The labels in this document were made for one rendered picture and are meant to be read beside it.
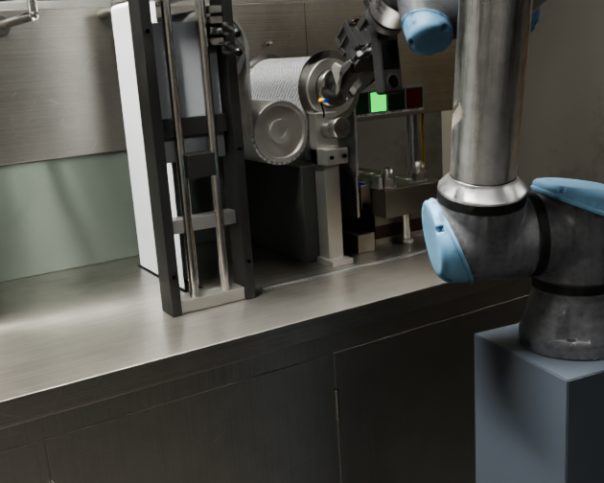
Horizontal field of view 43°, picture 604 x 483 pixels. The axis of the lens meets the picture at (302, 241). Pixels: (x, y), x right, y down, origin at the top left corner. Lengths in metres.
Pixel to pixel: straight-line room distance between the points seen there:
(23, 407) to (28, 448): 0.08
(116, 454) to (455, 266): 0.58
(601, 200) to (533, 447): 0.35
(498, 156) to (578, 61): 3.09
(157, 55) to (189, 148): 0.16
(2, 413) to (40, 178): 0.70
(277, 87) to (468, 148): 0.72
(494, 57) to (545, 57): 2.98
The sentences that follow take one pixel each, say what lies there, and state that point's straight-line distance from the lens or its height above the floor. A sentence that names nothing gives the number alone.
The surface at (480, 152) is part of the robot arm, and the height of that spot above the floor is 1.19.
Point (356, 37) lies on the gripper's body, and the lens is 1.46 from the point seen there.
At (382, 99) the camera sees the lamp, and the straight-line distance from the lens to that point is 2.06.
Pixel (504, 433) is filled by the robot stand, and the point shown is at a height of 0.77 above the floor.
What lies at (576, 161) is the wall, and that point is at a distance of 4.11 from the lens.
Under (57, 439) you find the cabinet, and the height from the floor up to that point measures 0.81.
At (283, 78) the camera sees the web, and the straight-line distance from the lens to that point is 1.62.
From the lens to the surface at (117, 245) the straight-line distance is 1.77.
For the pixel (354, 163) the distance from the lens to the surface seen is 1.64.
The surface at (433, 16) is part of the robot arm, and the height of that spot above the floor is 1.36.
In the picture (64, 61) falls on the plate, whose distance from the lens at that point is 1.71.
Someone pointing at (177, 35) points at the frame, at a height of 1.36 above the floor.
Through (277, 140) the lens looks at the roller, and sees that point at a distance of 1.52.
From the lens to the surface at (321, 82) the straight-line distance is 1.55.
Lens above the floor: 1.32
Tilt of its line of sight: 14 degrees down
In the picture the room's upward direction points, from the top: 4 degrees counter-clockwise
